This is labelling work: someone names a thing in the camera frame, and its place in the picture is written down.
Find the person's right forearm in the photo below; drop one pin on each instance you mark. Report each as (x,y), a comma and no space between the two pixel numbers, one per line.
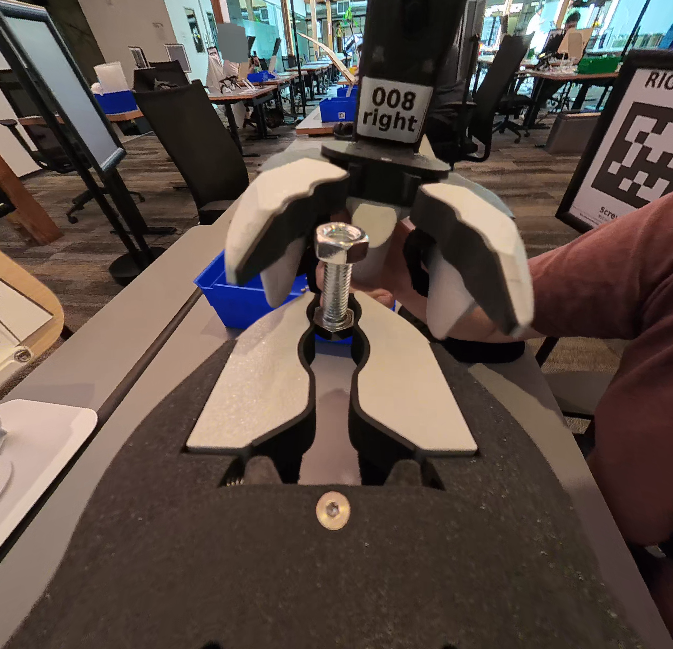
(476,329)

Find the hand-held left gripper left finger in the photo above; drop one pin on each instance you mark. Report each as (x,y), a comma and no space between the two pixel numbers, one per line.
(252,386)

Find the black floor lamp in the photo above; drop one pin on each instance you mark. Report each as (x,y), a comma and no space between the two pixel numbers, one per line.
(294,44)

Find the small blue storage bin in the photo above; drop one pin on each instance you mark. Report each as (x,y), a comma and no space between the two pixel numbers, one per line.
(336,111)
(115,103)

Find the green storage bin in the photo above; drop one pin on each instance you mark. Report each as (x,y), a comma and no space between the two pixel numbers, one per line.
(599,65)

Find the instruction sheet on stand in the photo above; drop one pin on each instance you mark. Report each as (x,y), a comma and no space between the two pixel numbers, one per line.
(37,438)

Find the black framed easel board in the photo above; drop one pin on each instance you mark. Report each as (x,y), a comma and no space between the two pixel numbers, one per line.
(58,91)

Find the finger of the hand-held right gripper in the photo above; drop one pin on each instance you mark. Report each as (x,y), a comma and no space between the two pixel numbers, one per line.
(273,196)
(499,233)

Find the grey waste bin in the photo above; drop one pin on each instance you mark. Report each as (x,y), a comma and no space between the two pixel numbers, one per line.
(573,133)

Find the wooden pillar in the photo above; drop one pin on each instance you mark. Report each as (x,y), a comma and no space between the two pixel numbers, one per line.
(26,207)

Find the silver hex nut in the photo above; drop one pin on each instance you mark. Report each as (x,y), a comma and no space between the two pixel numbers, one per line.
(339,249)

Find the black framed marker sign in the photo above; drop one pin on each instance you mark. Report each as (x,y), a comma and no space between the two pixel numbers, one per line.
(620,149)

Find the black office chair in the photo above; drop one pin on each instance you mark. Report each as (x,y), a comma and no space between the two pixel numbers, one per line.
(494,97)
(194,144)

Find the silver hex bolt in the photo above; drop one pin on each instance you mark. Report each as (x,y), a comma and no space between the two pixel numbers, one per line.
(334,291)

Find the person's right hand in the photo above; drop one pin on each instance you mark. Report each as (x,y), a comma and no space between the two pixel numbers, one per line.
(402,270)

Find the blue plastic parts bin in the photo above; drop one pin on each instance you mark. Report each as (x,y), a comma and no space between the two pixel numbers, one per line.
(236,307)

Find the grey office chair seat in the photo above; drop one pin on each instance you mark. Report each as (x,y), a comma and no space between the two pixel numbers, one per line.
(583,386)

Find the black headphones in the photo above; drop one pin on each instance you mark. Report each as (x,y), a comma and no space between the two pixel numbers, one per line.
(343,130)

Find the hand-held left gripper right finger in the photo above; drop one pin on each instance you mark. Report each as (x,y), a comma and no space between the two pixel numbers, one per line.
(415,386)

